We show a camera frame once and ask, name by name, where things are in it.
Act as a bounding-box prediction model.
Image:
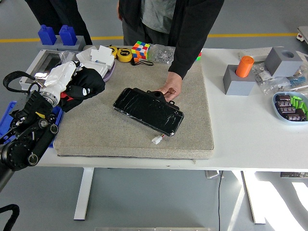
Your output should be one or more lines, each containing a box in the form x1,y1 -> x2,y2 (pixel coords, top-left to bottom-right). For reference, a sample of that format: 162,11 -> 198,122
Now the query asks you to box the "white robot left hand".
44,61 -> 92,96

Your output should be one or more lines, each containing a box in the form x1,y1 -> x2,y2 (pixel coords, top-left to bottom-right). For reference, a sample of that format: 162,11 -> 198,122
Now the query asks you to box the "person's left hand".
157,71 -> 184,102

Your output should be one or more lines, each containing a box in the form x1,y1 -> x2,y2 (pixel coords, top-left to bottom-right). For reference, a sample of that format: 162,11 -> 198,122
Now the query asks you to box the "black rag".
57,66 -> 106,113

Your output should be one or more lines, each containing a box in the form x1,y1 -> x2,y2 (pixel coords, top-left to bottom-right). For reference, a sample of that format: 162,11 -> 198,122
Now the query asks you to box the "black glossy panel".
112,87 -> 185,137

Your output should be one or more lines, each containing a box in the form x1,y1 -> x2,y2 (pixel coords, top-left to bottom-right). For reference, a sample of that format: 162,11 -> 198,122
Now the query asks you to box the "black table control panel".
280,172 -> 308,179

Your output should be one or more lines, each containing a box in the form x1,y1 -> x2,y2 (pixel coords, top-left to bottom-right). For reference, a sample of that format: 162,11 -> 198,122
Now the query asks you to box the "clear plastic bag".
58,50 -> 80,64

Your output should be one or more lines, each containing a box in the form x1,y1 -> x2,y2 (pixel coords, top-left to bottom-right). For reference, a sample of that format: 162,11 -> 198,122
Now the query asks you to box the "clear bag of screws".
147,44 -> 176,64

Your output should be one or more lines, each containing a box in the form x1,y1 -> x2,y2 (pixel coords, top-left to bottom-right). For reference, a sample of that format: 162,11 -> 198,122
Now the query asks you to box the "blue plastic bin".
0,101 -> 64,149

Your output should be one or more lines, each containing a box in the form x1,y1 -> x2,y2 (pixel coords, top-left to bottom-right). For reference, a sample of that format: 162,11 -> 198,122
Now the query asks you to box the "grey block holder base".
36,35 -> 87,51

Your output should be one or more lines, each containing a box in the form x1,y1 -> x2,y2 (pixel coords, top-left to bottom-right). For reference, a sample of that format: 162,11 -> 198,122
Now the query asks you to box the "person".
116,0 -> 224,48
24,0 -> 93,46

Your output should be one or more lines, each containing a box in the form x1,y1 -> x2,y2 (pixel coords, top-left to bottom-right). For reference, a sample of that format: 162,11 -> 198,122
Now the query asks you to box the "blue plastic block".
59,25 -> 78,46
38,25 -> 58,46

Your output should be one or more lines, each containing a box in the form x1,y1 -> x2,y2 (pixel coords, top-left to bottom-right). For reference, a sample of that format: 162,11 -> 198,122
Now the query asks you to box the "grey block with socket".
222,64 -> 257,96

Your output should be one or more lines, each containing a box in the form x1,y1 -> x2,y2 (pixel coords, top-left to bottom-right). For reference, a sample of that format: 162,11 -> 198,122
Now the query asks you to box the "orange cylinder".
235,55 -> 255,78

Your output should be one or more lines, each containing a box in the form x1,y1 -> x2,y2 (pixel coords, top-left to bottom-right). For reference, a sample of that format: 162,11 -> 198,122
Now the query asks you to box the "grey-brown mat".
53,45 -> 215,160

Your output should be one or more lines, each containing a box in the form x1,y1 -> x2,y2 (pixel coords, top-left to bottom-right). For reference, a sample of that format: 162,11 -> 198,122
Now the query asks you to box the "clear bag of nuts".
251,61 -> 272,80

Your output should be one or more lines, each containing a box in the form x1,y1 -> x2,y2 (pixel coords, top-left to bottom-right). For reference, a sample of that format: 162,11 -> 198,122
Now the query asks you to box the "grey box under table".
205,169 -> 225,179

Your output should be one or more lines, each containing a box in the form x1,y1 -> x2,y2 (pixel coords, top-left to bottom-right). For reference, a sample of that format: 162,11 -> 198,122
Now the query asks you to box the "clear bag of metal parts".
255,72 -> 292,96

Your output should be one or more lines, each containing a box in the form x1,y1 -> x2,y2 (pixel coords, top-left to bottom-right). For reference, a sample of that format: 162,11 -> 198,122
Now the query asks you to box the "light blue bowl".
271,91 -> 308,126

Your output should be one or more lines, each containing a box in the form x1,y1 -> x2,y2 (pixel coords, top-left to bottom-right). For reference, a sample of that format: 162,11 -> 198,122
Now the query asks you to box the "grey block with round hole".
264,47 -> 304,77

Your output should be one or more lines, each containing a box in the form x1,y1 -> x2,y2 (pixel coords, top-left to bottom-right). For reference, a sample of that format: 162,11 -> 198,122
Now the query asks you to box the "white table leg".
241,170 -> 267,225
73,167 -> 95,221

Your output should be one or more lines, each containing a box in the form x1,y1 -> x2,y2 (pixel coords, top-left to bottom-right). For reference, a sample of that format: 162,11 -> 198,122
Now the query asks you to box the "clear bag of blue resistors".
286,68 -> 308,91

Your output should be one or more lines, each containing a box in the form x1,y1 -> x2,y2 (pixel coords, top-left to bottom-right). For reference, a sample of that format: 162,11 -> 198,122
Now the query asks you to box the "white cart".
296,26 -> 308,46

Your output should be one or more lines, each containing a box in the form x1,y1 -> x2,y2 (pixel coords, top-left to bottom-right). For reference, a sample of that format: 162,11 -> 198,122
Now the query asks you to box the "grey electrical enclosure box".
19,49 -> 72,91

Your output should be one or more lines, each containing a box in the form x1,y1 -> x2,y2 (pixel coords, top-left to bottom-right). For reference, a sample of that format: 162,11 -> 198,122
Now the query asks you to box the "white switch box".
83,60 -> 109,76

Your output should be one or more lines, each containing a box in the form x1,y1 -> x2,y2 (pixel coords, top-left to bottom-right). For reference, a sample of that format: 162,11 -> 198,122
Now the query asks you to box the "yellow tape measure with strap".
116,47 -> 154,67

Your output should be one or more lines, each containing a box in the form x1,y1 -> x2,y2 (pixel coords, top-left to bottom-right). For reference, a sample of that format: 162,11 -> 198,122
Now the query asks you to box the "white wire connector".
152,133 -> 168,144

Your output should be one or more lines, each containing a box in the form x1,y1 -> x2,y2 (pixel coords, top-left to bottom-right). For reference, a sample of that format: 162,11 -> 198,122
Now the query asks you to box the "black power cable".
217,170 -> 223,231

